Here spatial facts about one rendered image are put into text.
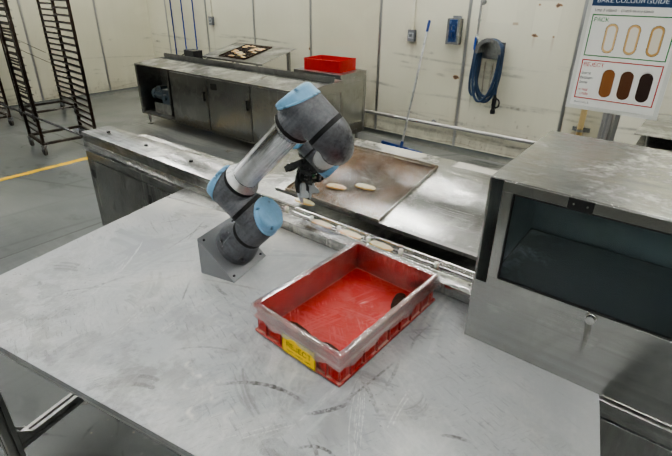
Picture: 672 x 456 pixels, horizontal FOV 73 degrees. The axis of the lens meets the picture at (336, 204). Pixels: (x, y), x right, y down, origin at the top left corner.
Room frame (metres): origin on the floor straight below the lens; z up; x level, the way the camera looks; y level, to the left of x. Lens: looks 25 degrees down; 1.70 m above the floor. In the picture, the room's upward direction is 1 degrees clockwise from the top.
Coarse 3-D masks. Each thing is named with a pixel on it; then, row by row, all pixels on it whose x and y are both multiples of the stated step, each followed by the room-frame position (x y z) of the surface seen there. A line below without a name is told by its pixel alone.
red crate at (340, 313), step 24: (336, 288) 1.23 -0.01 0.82; (360, 288) 1.24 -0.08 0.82; (384, 288) 1.24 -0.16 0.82; (288, 312) 1.11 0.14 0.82; (312, 312) 1.11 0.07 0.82; (336, 312) 1.11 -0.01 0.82; (360, 312) 1.11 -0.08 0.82; (384, 312) 1.12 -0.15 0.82; (264, 336) 1.00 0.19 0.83; (336, 336) 1.01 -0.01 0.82; (384, 336) 0.98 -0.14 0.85; (360, 360) 0.89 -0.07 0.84; (336, 384) 0.83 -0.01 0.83
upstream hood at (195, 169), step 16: (96, 128) 2.73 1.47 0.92; (112, 128) 2.73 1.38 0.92; (96, 144) 2.56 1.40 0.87; (112, 144) 2.44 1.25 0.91; (128, 144) 2.42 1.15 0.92; (144, 144) 2.39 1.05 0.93; (160, 144) 2.43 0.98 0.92; (144, 160) 2.25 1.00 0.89; (160, 160) 2.17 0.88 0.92; (176, 160) 2.17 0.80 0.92; (192, 160) 2.15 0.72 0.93; (208, 160) 2.18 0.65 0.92; (176, 176) 2.09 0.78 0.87; (192, 176) 2.00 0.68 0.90; (208, 176) 1.96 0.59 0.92
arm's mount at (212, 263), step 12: (216, 228) 1.40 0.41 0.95; (204, 240) 1.33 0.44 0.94; (204, 252) 1.31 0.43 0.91; (216, 252) 1.32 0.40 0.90; (204, 264) 1.31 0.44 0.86; (216, 264) 1.29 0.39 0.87; (228, 264) 1.31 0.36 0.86; (252, 264) 1.37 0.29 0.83; (216, 276) 1.29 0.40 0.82; (228, 276) 1.27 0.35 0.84; (240, 276) 1.30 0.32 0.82
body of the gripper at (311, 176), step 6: (300, 156) 1.66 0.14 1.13; (306, 162) 1.67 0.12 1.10; (300, 168) 1.67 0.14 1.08; (306, 168) 1.67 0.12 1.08; (312, 168) 1.64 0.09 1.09; (300, 174) 1.66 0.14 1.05; (306, 174) 1.64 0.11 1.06; (312, 174) 1.65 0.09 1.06; (318, 174) 1.66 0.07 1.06; (306, 180) 1.65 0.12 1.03; (312, 180) 1.63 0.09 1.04; (318, 180) 1.66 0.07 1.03
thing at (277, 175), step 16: (288, 160) 2.48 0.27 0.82; (272, 176) 2.22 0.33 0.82; (288, 176) 2.23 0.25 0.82; (176, 192) 2.00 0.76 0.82; (192, 192) 2.00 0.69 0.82; (272, 192) 2.02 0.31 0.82; (304, 208) 1.84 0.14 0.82; (320, 208) 1.85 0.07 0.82; (352, 224) 1.69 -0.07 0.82; (368, 224) 1.70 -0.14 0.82; (400, 240) 1.57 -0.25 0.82; (416, 240) 1.57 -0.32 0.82; (448, 256) 1.45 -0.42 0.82
